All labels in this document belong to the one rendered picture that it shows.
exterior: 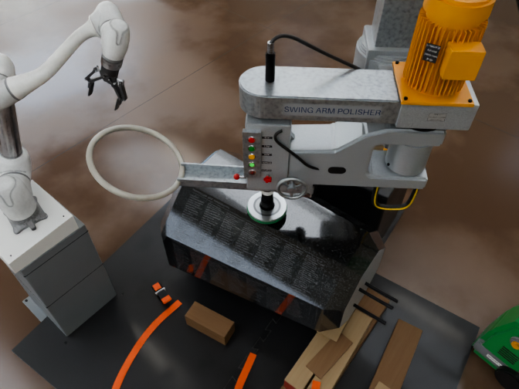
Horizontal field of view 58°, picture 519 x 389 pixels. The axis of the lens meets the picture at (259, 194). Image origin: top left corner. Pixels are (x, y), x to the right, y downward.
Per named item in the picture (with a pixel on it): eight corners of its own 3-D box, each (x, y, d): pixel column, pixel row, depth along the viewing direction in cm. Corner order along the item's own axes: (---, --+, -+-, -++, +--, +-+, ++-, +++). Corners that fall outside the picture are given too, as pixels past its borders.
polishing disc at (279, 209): (286, 222, 249) (286, 221, 249) (245, 221, 250) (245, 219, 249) (286, 193, 263) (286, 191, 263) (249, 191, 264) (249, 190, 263)
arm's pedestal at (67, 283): (65, 348, 296) (16, 282, 236) (22, 302, 317) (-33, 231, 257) (127, 295, 321) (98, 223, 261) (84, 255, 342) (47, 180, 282)
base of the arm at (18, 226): (18, 240, 241) (14, 235, 237) (3, 212, 252) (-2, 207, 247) (52, 221, 248) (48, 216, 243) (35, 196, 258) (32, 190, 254)
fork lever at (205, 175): (312, 172, 248) (313, 165, 244) (313, 199, 235) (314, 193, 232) (183, 164, 249) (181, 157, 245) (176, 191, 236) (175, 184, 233)
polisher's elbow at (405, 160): (381, 150, 232) (388, 119, 218) (419, 149, 232) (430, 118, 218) (388, 177, 220) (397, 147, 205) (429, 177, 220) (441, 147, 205)
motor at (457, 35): (457, 66, 201) (493, -29, 171) (475, 112, 180) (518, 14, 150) (391, 64, 202) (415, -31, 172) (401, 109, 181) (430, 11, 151)
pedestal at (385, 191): (330, 177, 395) (342, 106, 339) (404, 211, 371) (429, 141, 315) (290, 228, 359) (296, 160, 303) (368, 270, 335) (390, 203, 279)
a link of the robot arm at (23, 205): (5, 224, 240) (-16, 199, 223) (5, 197, 251) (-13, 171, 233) (37, 217, 243) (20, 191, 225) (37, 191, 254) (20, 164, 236)
